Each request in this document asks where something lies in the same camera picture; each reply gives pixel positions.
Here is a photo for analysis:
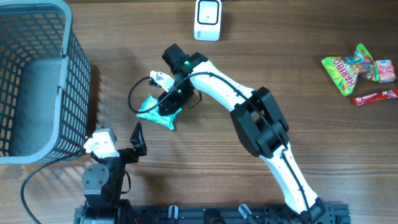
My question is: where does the white barcode scanner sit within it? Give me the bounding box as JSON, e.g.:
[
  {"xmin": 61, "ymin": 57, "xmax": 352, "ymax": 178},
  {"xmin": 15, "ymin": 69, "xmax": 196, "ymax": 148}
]
[{"xmin": 194, "ymin": 0, "xmax": 222, "ymax": 42}]

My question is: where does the red Nescafe stick sachet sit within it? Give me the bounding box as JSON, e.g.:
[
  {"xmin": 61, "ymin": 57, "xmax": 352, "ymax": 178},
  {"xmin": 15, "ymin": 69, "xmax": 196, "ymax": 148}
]
[{"xmin": 352, "ymin": 88, "xmax": 397, "ymax": 106}]

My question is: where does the red small candy packet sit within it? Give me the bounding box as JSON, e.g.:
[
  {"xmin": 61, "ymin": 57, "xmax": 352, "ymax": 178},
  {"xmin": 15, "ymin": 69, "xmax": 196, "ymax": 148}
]
[{"xmin": 375, "ymin": 60, "xmax": 396, "ymax": 83}]

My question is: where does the Haribo gummy bag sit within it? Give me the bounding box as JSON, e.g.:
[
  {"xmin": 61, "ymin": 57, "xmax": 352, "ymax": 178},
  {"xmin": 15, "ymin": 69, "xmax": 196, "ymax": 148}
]
[{"xmin": 322, "ymin": 44, "xmax": 380, "ymax": 96}]

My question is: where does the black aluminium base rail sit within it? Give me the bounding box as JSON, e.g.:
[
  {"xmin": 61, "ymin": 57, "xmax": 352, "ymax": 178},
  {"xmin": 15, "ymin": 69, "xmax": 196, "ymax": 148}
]
[{"xmin": 73, "ymin": 203, "xmax": 351, "ymax": 224}]

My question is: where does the grey plastic shopping basket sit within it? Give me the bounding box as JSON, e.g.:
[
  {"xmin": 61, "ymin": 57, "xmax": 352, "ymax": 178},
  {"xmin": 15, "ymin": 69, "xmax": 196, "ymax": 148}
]
[{"xmin": 1, "ymin": 0, "xmax": 91, "ymax": 165}]

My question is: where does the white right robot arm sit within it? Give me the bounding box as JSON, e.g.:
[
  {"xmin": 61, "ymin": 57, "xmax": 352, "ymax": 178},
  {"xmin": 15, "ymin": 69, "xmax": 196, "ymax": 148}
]
[{"xmin": 156, "ymin": 44, "xmax": 326, "ymax": 223}]

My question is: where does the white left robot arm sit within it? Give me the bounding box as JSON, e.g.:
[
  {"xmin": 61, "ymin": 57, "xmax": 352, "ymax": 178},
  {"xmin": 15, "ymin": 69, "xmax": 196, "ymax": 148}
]
[{"xmin": 73, "ymin": 122, "xmax": 147, "ymax": 224}]

